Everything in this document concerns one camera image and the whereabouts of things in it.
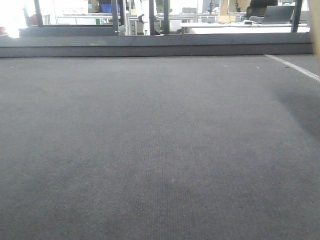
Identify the white background table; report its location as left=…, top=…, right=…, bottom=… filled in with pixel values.
left=180, top=21, right=311, bottom=35

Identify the dark grey conveyor side rail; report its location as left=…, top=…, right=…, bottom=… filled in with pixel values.
left=0, top=33, right=314, bottom=58

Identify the grey laptop on table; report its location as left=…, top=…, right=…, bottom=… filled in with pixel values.
left=261, top=5, right=295, bottom=24

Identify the black metal frame post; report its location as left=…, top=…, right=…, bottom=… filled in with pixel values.
left=111, top=0, right=119, bottom=36

